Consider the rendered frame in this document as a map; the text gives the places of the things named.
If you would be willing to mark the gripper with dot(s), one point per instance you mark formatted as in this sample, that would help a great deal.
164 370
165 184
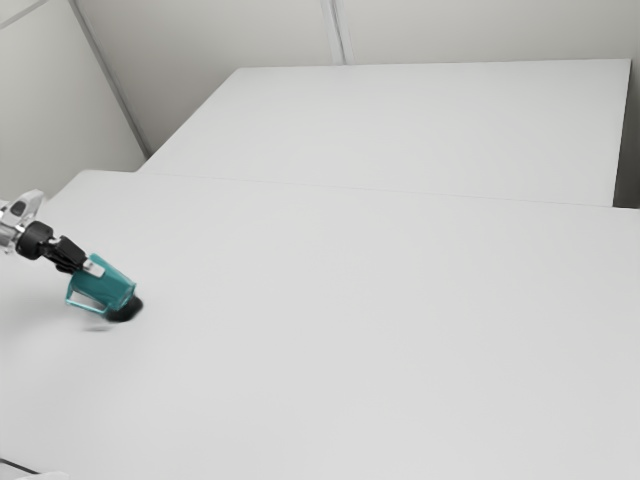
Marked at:
40 243

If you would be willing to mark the teal faceted mug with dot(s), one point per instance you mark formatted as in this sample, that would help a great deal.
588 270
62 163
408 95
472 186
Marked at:
102 290

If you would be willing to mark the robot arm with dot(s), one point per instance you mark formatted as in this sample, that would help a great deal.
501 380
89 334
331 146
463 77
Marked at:
15 215

